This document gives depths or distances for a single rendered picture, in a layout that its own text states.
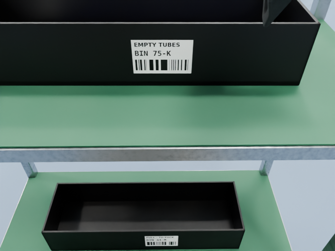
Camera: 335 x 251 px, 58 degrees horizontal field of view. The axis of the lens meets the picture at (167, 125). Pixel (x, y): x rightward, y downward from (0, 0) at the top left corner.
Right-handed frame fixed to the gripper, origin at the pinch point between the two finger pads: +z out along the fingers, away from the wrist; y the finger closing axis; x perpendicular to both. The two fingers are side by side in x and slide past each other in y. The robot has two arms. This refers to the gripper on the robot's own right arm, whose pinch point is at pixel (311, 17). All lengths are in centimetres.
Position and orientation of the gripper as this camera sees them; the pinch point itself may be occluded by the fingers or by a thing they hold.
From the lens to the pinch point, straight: 37.7
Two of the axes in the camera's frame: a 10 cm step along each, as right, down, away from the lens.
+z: -0.1, 3.6, 9.3
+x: 0.1, 9.3, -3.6
